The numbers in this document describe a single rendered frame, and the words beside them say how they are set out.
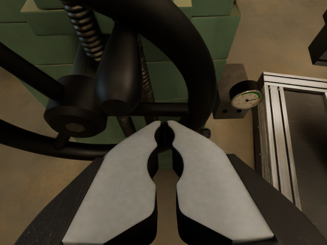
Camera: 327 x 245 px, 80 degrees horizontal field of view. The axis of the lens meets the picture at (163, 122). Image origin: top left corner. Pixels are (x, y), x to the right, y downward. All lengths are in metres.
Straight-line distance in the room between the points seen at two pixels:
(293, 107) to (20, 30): 1.04
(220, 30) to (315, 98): 0.89
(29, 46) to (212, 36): 0.32
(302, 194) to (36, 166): 1.21
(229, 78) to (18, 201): 1.08
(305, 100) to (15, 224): 1.47
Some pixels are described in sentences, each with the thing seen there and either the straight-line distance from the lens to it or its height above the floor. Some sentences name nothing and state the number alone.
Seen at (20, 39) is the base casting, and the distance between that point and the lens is 0.44.
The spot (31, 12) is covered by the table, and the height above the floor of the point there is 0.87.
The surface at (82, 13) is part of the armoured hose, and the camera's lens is 0.23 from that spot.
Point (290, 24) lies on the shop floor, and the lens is 2.04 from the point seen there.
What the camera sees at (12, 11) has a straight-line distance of 0.41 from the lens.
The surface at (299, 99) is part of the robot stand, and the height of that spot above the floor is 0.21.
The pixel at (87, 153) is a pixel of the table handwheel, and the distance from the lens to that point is 0.33.
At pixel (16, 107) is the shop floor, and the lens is 1.52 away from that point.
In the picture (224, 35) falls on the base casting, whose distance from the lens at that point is 0.39.
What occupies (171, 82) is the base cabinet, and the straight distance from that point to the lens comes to 0.45.
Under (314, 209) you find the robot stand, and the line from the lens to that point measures 0.94.
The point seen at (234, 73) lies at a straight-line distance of 0.54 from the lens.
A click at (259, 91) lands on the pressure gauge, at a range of 0.42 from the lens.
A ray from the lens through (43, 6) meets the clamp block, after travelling 0.26.
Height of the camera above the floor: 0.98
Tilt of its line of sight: 60 degrees down
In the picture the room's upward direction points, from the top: 2 degrees counter-clockwise
